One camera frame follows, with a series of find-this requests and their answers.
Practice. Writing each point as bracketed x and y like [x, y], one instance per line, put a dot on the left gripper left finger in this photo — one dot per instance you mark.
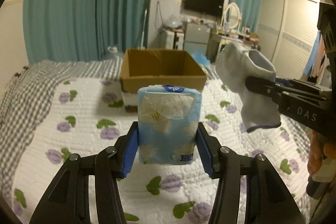
[66, 199]

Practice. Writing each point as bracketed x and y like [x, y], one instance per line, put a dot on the small silver refrigerator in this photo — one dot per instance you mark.
[196, 38]

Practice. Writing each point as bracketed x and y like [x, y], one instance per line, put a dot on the blue floral tissue pack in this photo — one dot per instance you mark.
[168, 118]

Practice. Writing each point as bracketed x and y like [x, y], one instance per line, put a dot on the blue plastic bag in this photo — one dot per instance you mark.
[200, 58]

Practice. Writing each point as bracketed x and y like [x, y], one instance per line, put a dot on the white suitcase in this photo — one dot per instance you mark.
[172, 40]

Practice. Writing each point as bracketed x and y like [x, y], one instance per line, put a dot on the white louvered wardrobe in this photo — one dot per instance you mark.
[287, 30]

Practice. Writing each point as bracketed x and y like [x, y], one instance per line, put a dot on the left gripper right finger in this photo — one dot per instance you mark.
[268, 198]

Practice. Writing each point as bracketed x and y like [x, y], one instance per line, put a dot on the white oval vanity mirror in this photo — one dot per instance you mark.
[231, 17]

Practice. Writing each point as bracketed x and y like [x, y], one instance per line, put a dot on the white floral quilt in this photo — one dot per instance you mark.
[87, 115]

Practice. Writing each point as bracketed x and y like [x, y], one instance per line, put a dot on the teal curtain left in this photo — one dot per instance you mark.
[83, 30]

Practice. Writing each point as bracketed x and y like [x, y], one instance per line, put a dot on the brown cardboard box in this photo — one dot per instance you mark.
[142, 68]

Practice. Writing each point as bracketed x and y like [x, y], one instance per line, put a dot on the white grey sock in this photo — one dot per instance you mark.
[245, 72]

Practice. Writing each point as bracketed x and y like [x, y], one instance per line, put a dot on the black wall television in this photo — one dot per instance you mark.
[207, 7]

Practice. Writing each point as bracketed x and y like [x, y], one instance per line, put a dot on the white dressing table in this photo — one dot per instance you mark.
[218, 42]

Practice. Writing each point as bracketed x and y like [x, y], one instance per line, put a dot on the person's right hand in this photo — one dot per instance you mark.
[317, 151]

